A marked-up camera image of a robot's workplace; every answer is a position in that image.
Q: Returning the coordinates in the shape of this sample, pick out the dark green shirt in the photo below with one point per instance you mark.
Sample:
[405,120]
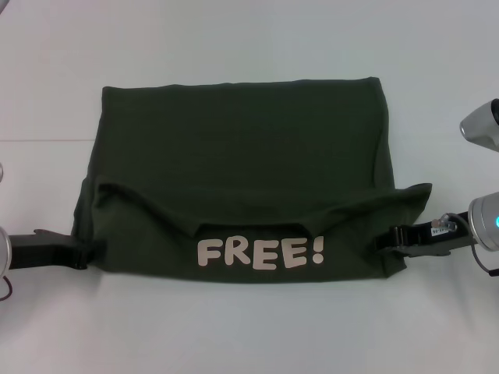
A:
[249,175]

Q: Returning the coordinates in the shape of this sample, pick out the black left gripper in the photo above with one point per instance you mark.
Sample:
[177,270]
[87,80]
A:
[43,249]

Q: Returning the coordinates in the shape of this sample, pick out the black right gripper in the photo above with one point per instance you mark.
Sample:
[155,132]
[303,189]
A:
[436,237]

